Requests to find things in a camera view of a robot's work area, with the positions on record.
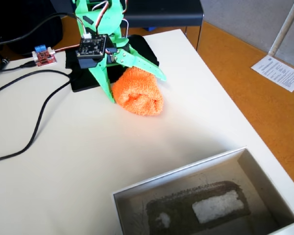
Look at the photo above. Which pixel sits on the black camera circuit board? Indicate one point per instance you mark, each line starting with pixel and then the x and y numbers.
pixel 91 46

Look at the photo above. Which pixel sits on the red controller circuit board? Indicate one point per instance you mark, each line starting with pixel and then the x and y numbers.
pixel 44 57

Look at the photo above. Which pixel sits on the white vertical pipe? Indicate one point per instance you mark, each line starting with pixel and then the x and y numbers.
pixel 283 29

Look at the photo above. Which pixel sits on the black bench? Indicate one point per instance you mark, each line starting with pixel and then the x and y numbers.
pixel 161 12

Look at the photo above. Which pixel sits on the printed white paper sheet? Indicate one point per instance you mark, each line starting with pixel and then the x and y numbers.
pixel 279 73

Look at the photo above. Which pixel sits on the green gripper with motor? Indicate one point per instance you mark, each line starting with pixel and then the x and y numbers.
pixel 122 57

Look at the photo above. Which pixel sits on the white open box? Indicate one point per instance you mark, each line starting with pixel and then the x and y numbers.
pixel 176 171

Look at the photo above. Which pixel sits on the small blue object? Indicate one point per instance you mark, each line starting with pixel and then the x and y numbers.
pixel 150 29

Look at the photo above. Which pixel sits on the black base mat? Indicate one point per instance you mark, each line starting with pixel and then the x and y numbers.
pixel 147 51

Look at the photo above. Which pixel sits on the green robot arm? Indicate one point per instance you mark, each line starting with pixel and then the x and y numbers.
pixel 110 17

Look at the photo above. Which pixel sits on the orange fuzzy sock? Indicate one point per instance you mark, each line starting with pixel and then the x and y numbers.
pixel 139 94

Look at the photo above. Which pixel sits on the small white foam piece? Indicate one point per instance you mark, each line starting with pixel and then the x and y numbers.
pixel 164 219

